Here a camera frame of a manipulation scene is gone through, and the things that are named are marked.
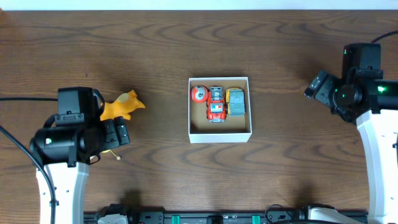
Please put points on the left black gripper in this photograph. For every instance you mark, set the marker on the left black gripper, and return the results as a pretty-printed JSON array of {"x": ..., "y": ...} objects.
[{"x": 115, "y": 132}]

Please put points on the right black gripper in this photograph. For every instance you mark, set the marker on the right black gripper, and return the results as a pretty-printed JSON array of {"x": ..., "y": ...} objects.
[{"x": 331, "y": 83}]

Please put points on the cream pellet drum toy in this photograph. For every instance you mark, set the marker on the cream pellet drum toy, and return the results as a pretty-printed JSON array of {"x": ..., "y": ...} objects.
[{"x": 110, "y": 151}]

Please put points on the orange rubber animal toy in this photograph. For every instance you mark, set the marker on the orange rubber animal toy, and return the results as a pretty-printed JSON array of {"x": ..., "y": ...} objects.
[{"x": 122, "y": 106}]

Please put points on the yellow grey toy truck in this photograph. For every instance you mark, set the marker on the yellow grey toy truck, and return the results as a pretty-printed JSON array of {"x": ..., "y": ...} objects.
[{"x": 235, "y": 104}]

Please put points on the red ball toy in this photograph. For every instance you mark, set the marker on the red ball toy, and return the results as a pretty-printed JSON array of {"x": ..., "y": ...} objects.
[{"x": 199, "y": 94}]

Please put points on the red toy fire truck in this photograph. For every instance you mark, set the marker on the red toy fire truck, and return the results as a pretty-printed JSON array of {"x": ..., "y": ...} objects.
[{"x": 216, "y": 111}]

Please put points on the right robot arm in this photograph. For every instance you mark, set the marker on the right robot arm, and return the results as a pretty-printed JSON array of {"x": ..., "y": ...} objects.
[{"x": 371, "y": 105}]

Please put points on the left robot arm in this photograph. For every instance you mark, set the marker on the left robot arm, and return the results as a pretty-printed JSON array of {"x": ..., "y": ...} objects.
[{"x": 64, "y": 152}]

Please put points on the white cardboard box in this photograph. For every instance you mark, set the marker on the white cardboard box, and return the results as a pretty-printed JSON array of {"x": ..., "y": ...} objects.
[{"x": 234, "y": 129}]

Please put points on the black mounting rail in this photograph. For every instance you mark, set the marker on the black mounting rail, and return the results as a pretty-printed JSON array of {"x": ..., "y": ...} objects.
[{"x": 116, "y": 213}]

